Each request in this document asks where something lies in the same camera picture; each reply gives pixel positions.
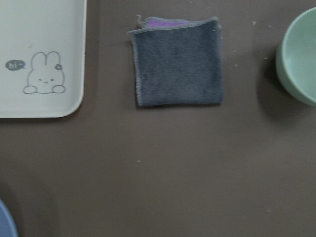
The blue plastic plate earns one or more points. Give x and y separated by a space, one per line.
7 224

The grey folded cloth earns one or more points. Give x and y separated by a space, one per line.
178 62

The cream rabbit tray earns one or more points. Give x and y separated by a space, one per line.
42 57

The green bowl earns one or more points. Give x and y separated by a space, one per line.
296 58

